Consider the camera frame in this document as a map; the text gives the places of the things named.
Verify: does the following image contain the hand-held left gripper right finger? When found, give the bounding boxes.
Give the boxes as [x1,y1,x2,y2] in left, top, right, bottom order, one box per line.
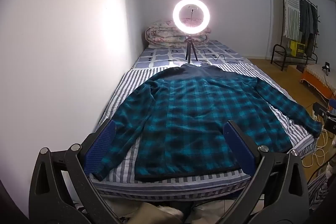
[223,120,311,224]

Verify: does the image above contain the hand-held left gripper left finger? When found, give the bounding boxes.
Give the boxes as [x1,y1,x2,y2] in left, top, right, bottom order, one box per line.
[28,118,120,224]

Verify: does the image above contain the teal plaid shirt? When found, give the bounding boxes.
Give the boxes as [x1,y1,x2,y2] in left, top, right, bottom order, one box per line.
[92,63,323,182]

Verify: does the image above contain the orange bench with cream cover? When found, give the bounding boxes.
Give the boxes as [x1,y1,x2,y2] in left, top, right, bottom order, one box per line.
[301,64,336,100]

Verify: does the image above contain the grey striped blanket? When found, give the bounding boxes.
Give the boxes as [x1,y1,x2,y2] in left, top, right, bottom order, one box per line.
[89,63,317,201]

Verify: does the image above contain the yellow box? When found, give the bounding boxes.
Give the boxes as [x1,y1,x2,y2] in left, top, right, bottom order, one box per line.
[289,40,306,57]

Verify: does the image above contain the beige cloth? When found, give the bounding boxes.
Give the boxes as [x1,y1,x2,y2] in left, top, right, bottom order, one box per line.
[105,200,237,224]

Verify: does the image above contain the zebra patterned pants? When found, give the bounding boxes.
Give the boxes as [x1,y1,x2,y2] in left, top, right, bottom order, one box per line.
[307,179,330,216]

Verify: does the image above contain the dark hanging garments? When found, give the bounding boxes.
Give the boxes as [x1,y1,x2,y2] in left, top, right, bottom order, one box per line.
[299,0,319,56]

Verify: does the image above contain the striped hanging towel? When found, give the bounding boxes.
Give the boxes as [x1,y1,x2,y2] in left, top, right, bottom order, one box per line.
[282,0,300,40]

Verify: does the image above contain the black tripod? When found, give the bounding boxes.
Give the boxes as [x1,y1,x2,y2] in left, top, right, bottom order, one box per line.
[184,34,198,63]

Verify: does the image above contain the bed with blue checked sheet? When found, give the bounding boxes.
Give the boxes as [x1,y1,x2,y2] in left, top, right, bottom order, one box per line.
[133,39,254,71]

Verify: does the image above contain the folded floral quilt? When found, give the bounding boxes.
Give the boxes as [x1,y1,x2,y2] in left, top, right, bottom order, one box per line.
[145,20,212,49]

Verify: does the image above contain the white floor cables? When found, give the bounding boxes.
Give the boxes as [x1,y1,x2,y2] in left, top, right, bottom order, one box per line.
[302,130,328,169]

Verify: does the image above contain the black ring light cable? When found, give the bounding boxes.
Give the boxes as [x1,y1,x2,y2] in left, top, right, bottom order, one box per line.
[168,49,246,64]

